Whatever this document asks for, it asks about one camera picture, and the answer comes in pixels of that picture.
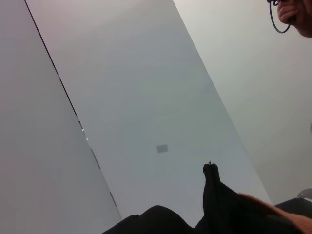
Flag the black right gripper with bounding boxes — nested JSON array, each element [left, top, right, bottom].
[[274, 198, 312, 217]]

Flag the black food bag orange straps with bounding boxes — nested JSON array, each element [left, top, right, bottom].
[[101, 160, 312, 234]]

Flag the blue cable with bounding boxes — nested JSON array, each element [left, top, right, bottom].
[[269, 0, 293, 34]]

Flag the person hand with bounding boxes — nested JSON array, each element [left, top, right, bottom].
[[277, 0, 312, 39]]

